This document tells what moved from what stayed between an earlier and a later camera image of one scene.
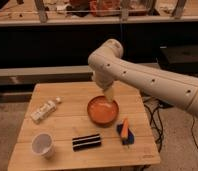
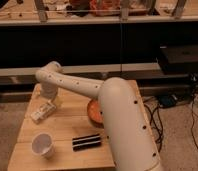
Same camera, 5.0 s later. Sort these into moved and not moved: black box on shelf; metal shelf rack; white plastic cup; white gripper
Moved: white gripper
Not moved: metal shelf rack; black box on shelf; white plastic cup
